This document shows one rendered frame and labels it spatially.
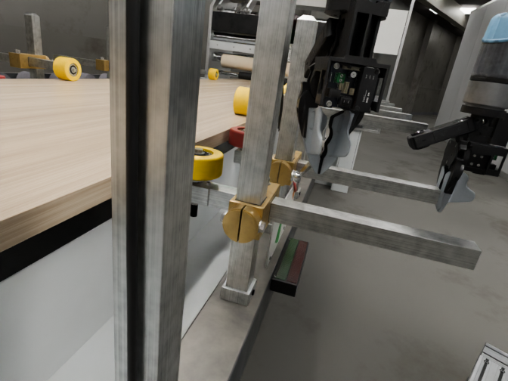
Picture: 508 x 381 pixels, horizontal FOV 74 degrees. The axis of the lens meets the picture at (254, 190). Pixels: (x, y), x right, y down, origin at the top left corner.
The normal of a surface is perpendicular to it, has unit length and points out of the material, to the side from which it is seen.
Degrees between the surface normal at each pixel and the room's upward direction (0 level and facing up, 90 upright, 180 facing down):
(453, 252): 90
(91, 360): 0
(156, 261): 90
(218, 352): 0
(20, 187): 0
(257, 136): 90
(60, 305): 90
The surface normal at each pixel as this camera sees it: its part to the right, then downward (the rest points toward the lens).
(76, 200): 0.95, 0.22
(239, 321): 0.13, -0.93
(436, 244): -0.27, 0.30
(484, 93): -0.69, 0.17
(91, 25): 0.71, 0.33
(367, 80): 0.07, 0.36
